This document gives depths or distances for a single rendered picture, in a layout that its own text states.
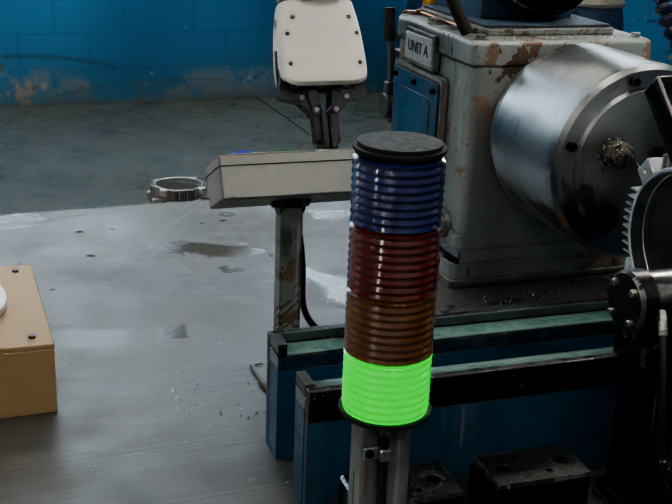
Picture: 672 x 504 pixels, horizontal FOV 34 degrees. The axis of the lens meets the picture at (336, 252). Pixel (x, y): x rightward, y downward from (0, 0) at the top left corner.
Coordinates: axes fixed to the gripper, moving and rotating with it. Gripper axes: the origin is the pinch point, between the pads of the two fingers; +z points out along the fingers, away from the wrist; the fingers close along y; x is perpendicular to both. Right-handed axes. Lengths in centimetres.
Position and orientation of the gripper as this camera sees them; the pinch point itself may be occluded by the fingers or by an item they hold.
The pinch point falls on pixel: (325, 133)
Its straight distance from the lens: 127.2
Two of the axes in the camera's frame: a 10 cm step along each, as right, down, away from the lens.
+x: -3.1, 1.0, 9.5
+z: 1.0, 9.9, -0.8
